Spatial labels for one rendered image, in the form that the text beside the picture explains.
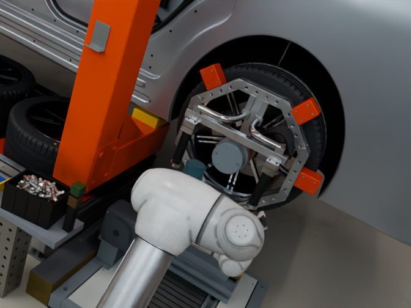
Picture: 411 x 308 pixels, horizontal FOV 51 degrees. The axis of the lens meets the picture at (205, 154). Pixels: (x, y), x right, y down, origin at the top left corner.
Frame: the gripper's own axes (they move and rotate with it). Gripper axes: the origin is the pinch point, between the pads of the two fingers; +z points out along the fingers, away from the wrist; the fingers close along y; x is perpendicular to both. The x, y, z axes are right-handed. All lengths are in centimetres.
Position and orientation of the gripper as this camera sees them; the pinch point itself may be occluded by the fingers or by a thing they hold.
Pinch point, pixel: (260, 217)
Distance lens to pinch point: 183.8
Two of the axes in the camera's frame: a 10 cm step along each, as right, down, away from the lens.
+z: 3.7, -2.8, 8.9
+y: 8.5, -2.8, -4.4
